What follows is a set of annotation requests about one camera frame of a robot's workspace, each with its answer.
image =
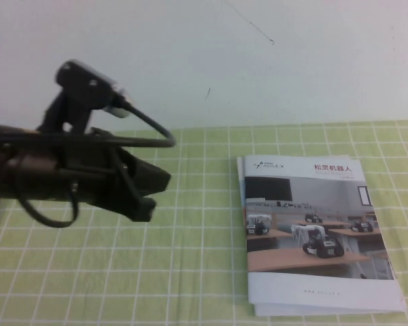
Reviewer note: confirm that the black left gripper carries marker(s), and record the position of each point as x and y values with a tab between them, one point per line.
95	180

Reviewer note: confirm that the AgileX robot brochure book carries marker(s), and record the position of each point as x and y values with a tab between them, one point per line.
309	203

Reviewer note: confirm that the AgileX brochure under book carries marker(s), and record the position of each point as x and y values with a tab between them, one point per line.
326	309

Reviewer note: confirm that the green checked tablecloth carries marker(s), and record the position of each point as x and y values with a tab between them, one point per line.
190	254

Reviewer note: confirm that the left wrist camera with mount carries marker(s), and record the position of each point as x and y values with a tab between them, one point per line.
85	85

